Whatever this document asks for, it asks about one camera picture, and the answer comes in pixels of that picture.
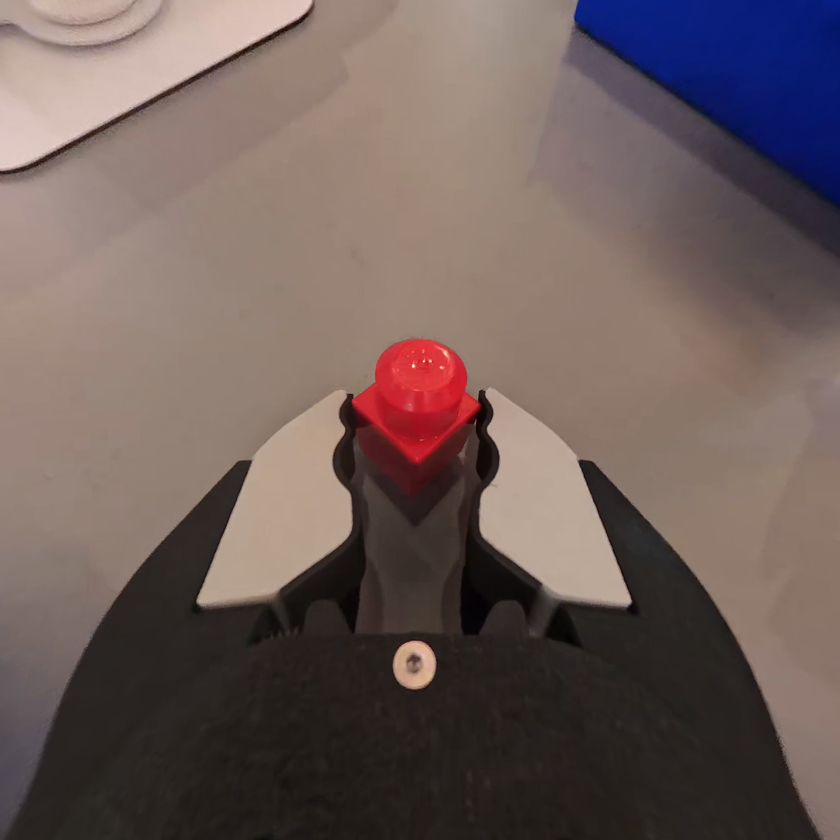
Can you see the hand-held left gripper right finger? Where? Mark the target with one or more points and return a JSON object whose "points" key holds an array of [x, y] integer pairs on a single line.
{"points": [[551, 525]]}

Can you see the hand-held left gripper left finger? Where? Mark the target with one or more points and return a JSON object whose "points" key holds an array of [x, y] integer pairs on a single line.
{"points": [[275, 525]]}

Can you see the red mega block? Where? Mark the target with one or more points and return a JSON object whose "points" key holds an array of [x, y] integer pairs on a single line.
{"points": [[420, 420]]}

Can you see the blue plastic bin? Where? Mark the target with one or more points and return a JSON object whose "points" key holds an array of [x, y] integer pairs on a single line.
{"points": [[722, 85]]}

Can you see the instruction sheet on white stand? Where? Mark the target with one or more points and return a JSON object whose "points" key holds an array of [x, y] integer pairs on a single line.
{"points": [[131, 72]]}

